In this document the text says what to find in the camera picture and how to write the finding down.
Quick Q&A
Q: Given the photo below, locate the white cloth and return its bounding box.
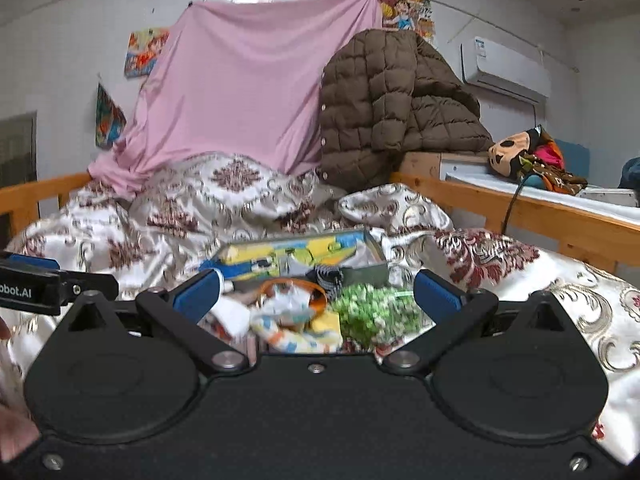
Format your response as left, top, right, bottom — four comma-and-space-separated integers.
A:
209, 281, 256, 339

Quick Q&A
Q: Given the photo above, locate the orange trimmed cloth bib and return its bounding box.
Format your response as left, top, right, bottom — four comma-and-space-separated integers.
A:
255, 278, 329, 326

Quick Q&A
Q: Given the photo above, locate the striped colourful sock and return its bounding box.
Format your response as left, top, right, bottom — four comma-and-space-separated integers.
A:
250, 311, 343, 354

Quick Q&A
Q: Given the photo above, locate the person's left hand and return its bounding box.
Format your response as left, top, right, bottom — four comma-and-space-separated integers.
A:
1, 321, 40, 463

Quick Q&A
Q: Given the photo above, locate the jar of green white beads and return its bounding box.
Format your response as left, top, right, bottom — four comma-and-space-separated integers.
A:
329, 284, 432, 350

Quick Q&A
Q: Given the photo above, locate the floral satin bedspread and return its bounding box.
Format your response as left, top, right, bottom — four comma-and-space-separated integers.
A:
8, 183, 639, 463

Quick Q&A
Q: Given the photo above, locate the green box with cartoon cloth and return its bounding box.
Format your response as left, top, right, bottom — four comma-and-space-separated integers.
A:
198, 229, 390, 292

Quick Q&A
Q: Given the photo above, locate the floral satin pillow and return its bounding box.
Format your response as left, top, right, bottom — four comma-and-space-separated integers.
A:
129, 152, 346, 240

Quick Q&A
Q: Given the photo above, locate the black white striped sock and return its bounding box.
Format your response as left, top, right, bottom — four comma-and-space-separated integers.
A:
314, 264, 344, 296

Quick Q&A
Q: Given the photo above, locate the mouse plush toy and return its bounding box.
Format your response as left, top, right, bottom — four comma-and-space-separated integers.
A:
488, 125, 588, 196

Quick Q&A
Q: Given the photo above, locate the colourful kite poster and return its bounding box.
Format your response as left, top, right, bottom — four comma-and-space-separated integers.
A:
94, 84, 127, 150

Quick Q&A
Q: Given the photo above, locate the white shelf board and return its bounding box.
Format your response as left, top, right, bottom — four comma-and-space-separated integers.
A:
439, 154, 640, 226

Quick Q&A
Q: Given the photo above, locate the brown quilted puffer jacket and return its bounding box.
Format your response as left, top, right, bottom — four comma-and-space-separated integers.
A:
318, 29, 492, 192

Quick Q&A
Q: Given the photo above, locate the pink hanging sheet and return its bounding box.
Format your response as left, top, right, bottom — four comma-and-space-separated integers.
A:
88, 0, 382, 198

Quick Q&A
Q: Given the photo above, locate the white air conditioner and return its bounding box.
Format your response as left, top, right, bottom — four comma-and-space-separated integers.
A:
460, 37, 551, 104

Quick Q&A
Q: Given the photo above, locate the colourful cartoon poster left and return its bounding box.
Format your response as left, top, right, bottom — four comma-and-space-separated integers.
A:
124, 27, 169, 79

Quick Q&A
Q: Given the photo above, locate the cartoon poster top right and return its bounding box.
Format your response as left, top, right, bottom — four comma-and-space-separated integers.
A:
378, 0, 436, 47

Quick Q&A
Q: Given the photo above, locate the black cable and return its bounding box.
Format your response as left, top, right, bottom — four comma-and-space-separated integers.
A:
500, 171, 534, 238

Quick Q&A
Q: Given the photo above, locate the wooden bed frame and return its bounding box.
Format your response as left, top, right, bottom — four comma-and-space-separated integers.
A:
1, 172, 640, 273

